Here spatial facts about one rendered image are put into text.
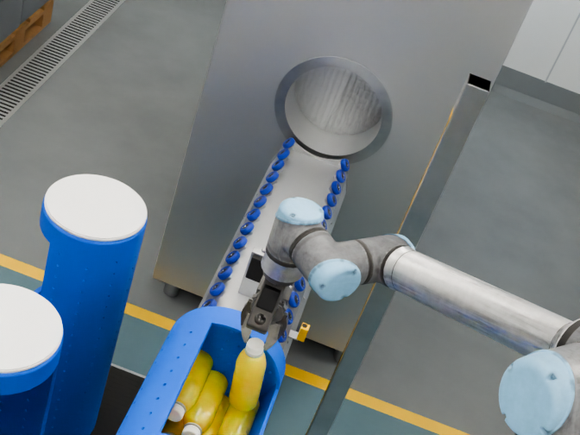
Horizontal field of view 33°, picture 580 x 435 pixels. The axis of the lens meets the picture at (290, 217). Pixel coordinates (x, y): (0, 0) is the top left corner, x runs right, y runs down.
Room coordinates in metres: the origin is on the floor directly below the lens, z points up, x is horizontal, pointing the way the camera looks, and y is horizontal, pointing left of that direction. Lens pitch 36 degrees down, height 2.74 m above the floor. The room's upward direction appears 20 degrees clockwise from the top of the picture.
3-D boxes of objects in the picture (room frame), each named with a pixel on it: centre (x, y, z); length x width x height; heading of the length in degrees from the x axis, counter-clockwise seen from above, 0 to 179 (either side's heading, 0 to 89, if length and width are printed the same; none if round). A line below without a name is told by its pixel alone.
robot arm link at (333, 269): (1.51, -0.10, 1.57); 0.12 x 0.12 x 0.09; 42
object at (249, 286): (2.08, 0.01, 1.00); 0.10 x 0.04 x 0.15; 88
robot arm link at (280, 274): (1.59, -0.02, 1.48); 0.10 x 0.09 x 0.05; 88
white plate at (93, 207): (2.10, 0.50, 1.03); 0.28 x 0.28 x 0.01
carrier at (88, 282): (2.10, 0.50, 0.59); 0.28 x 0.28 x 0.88
